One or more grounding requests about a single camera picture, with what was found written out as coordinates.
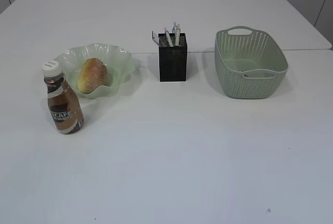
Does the clear plastic ruler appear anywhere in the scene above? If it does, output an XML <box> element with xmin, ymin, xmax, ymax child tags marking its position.
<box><xmin>151</xmin><ymin>31</ymin><xmax>160</xmax><ymax>47</ymax></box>

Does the beige barrel pen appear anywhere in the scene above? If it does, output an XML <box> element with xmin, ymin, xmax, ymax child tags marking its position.
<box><xmin>175</xmin><ymin>24</ymin><xmax>181</xmax><ymax>46</ymax></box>

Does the sugared bread roll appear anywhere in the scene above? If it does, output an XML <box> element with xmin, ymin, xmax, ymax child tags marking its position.
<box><xmin>77</xmin><ymin>58</ymin><xmax>108</xmax><ymax>94</ymax></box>

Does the grey blue gel pen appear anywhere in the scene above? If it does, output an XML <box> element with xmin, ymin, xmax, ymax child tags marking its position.
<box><xmin>172</xmin><ymin>22</ymin><xmax>178</xmax><ymax>35</ymax></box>

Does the green plastic woven basket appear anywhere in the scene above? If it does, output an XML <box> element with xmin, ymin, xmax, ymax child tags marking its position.
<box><xmin>214</xmin><ymin>26</ymin><xmax>288</xmax><ymax>99</ymax></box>

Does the green wavy glass plate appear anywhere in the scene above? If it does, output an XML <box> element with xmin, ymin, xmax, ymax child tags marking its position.
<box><xmin>55</xmin><ymin>43</ymin><xmax>135</xmax><ymax>99</ymax></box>

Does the black mesh pen holder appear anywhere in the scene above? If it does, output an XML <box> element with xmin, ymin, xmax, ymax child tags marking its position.
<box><xmin>158</xmin><ymin>33</ymin><xmax>187</xmax><ymax>82</ymax></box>

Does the white grey patterned pen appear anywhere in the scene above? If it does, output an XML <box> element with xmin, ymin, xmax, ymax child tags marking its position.
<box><xmin>164</xmin><ymin>28</ymin><xmax>173</xmax><ymax>47</ymax></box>

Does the brown coffee drink bottle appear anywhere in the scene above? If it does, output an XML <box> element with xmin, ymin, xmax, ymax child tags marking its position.
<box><xmin>42</xmin><ymin>60</ymin><xmax>84</xmax><ymax>135</ymax></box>

